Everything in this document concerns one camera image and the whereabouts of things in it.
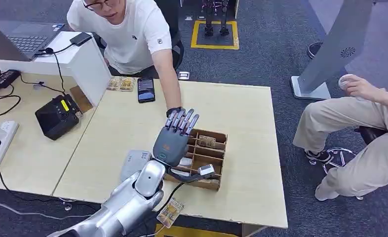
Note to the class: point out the yellow card with clear sleeve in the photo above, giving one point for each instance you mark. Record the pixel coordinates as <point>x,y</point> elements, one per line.
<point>170,212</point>

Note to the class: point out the wooden card box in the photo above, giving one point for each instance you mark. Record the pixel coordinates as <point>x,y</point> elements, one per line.
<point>210,160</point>

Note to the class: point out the grey kiosk stand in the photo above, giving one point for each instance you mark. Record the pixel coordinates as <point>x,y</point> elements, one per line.
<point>334,49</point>

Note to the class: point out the small black flat device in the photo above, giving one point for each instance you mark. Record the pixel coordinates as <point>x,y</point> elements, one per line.
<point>80,38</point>

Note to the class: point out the black shoe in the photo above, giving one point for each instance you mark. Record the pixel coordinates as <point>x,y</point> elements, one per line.
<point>314,49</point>

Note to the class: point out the person's black-gloved left hand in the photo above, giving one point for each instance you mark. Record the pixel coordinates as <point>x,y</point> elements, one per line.
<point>174,111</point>

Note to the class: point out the brown card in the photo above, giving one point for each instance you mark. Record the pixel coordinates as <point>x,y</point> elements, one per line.
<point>207,141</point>

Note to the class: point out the grey card sleeve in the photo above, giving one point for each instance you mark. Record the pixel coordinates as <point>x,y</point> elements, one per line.
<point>133,165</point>

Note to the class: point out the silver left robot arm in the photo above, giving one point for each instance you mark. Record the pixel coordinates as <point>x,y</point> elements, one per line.
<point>122,206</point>

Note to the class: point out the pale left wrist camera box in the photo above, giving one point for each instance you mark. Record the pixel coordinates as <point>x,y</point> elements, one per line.
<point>207,170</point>

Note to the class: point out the brown cardboard piece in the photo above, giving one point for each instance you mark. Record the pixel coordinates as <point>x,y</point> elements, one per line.
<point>81,99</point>

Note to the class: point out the white desk riser box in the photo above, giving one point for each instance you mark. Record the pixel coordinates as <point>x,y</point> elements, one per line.
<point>82,68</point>

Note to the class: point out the black robot legs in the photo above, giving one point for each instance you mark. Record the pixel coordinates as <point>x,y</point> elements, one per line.
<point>215,19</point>

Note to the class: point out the small white floor socket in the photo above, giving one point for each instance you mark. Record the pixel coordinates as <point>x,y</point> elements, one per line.
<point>183,75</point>

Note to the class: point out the yellow floor tape strip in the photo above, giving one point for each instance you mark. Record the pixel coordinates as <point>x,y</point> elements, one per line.
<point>194,231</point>

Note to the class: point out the person behind desk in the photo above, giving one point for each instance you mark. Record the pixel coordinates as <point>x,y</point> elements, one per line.
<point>132,36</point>

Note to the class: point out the black smartphone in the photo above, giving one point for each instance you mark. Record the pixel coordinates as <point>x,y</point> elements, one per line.
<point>146,90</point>

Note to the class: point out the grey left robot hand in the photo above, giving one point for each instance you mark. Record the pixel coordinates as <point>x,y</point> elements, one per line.
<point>171,147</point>

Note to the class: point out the seated person's hand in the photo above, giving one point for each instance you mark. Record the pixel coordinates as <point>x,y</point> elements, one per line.
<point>360,87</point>

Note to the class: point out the grey laptop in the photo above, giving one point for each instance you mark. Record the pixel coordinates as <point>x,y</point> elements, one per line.
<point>20,39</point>

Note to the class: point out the black power adapter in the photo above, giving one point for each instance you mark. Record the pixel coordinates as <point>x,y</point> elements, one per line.
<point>5,79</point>

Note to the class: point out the chair with chrome star base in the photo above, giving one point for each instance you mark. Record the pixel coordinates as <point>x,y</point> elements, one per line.
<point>341,157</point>

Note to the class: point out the small white cup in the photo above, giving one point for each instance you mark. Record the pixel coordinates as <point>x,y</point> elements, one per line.
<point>343,81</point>

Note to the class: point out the black box with yellow label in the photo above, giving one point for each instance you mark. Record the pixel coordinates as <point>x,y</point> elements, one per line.
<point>57,116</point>

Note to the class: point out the seated person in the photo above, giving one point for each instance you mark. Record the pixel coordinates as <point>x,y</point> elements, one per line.
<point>351,144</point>

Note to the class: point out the white card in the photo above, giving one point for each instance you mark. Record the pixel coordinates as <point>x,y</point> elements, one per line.
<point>185,162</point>

